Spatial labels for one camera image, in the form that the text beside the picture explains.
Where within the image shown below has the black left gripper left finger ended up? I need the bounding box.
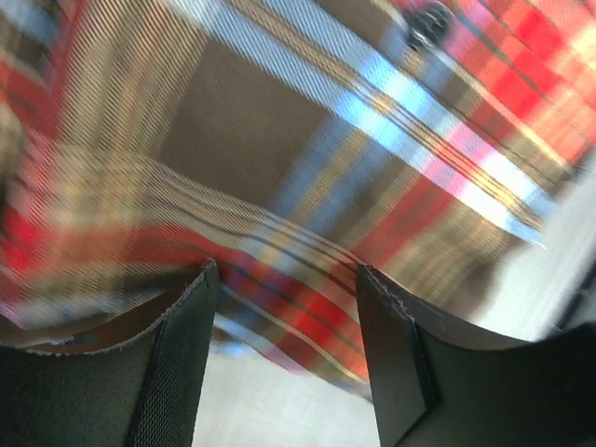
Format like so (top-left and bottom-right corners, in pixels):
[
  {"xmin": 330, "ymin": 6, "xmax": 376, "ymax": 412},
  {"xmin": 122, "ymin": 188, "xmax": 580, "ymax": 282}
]
[{"xmin": 1, "ymin": 262, "xmax": 219, "ymax": 446}]

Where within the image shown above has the red brown plaid shirt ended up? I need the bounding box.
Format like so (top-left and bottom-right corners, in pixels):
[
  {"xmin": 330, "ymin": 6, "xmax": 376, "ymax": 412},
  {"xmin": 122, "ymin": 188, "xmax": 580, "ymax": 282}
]
[{"xmin": 1, "ymin": 1, "xmax": 595, "ymax": 386}]

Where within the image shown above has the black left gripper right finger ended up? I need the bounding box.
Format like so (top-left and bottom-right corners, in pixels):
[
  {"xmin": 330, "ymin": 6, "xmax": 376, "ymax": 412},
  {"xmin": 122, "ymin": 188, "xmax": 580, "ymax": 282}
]
[{"xmin": 357, "ymin": 265, "xmax": 595, "ymax": 446}]

